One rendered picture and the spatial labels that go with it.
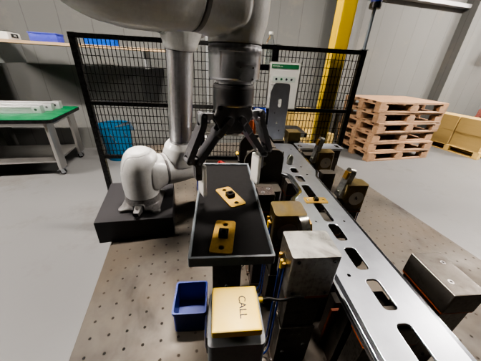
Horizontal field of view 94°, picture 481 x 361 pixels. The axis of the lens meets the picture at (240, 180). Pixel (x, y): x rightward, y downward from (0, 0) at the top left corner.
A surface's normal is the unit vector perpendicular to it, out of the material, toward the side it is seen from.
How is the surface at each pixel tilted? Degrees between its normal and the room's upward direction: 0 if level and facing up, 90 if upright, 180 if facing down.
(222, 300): 0
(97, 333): 0
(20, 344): 0
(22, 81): 90
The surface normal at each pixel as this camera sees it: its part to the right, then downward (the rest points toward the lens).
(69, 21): 0.24, 0.46
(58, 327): 0.05, -0.88
